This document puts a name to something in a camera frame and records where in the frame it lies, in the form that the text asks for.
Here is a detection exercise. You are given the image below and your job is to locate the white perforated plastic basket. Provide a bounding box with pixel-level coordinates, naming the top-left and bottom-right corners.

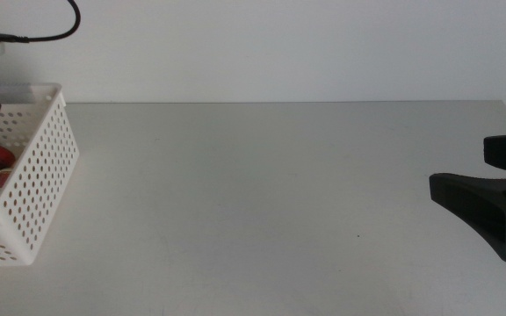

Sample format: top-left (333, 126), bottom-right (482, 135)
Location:
top-left (0, 82), bottom-right (81, 268)

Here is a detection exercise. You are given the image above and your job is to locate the black braided left camera cable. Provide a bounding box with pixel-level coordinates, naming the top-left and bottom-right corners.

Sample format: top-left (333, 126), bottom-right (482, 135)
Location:
top-left (0, 0), bottom-right (82, 44)

